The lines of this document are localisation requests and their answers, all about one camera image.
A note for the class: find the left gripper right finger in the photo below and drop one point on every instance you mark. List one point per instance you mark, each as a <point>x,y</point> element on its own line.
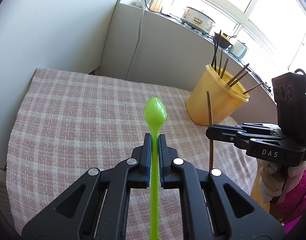
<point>168,178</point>

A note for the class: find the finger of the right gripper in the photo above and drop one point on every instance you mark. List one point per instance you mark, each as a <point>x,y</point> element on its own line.
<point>248,127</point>
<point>224,135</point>

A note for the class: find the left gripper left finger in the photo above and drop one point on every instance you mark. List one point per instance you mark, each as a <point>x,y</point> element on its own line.
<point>140,174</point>

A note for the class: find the green plastic spoon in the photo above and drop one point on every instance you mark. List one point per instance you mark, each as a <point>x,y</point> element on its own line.
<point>155,116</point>

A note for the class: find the black chopstick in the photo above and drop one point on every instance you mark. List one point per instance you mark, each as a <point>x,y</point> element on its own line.
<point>218,41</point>
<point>214,56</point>

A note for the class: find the pink sleeve forearm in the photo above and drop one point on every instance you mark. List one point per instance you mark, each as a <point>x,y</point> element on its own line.
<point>294,204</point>

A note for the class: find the right hand beige glove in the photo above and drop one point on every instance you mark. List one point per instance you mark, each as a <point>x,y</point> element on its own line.
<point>272,183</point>

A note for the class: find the yellow plastic container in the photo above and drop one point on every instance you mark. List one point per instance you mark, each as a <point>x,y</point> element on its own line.
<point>224,99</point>

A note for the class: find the pink checked cloth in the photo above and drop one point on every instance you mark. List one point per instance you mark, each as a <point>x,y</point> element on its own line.
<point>70,122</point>

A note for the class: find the white teal kettle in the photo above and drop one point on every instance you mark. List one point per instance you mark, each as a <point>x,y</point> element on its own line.
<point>238,49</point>

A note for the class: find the black clay pot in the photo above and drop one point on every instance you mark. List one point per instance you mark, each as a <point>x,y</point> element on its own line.
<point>224,41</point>

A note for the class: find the white counter cabinet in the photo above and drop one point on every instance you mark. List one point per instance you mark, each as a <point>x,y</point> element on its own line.
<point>144,47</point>

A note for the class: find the floral white slow cooker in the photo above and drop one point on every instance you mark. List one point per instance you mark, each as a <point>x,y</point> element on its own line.
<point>197,20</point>

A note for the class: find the black camera box right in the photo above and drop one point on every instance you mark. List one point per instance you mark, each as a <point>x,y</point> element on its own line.
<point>290,97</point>

